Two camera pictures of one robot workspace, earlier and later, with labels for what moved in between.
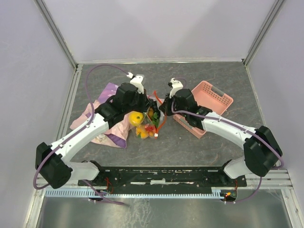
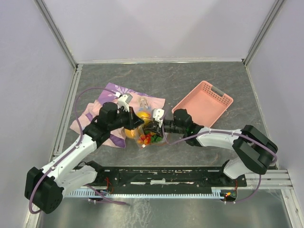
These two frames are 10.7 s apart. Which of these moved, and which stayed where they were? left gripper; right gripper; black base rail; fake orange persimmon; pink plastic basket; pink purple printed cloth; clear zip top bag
Moved: left gripper; clear zip top bag; fake orange persimmon; right gripper
Stayed: black base rail; pink plastic basket; pink purple printed cloth
